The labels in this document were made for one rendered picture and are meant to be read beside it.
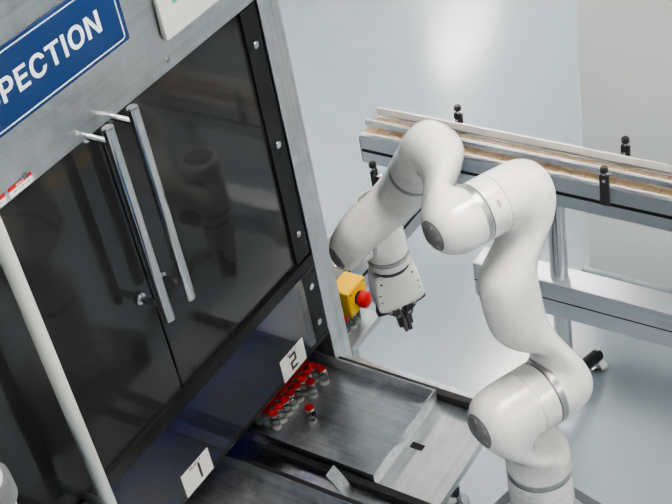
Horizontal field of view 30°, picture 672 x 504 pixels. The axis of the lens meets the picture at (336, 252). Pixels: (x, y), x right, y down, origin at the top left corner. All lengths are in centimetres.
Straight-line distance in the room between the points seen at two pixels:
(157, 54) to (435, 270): 246
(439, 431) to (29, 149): 113
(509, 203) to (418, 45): 382
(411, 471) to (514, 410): 50
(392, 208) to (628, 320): 134
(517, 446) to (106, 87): 90
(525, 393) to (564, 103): 317
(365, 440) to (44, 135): 106
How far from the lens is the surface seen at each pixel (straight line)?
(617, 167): 324
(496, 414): 213
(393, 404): 272
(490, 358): 407
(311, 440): 268
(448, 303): 428
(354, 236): 228
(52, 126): 196
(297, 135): 248
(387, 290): 247
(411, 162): 206
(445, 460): 260
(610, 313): 345
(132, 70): 207
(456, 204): 193
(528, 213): 199
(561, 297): 349
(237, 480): 265
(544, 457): 224
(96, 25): 199
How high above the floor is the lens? 280
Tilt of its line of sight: 38 degrees down
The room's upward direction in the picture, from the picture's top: 12 degrees counter-clockwise
